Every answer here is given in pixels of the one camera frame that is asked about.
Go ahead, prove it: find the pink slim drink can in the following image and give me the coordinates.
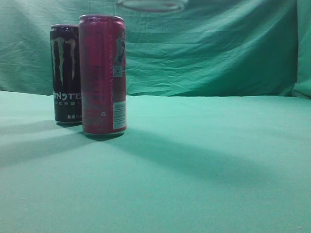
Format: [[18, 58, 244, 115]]
[[79, 15, 127, 137]]

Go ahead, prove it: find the yellow-green drink can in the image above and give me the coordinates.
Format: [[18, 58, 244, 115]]
[[117, 0, 189, 13]]

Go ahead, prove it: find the black Monster energy can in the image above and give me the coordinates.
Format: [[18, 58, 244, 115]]
[[50, 24, 82, 125]]

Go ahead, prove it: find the green cloth backdrop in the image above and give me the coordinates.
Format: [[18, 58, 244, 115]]
[[0, 0, 311, 233]]

